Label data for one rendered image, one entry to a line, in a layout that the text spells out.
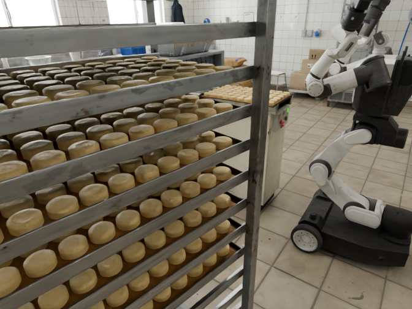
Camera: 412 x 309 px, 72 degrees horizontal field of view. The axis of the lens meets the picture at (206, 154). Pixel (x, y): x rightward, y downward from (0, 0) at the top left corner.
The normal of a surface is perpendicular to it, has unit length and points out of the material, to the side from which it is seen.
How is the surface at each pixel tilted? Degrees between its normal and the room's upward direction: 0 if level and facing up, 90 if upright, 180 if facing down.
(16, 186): 90
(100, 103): 90
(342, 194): 90
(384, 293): 0
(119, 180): 0
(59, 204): 0
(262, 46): 90
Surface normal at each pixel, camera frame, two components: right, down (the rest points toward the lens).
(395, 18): -0.59, 0.36
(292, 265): -0.02, -0.90
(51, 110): 0.68, 0.30
